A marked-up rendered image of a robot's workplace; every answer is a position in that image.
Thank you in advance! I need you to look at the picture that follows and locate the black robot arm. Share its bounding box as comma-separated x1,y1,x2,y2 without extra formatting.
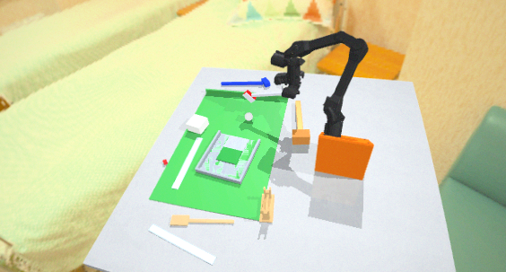
271,31,369,137

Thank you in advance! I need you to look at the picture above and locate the blue putter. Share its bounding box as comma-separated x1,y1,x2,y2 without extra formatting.
221,77,270,87

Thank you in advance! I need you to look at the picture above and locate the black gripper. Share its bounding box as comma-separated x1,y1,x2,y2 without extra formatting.
282,71,305,99

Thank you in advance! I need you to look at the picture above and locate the green flat mat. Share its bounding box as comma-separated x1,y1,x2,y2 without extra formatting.
148,93,288,221

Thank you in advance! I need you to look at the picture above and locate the white golf ball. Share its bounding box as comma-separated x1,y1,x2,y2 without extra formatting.
245,112,253,121

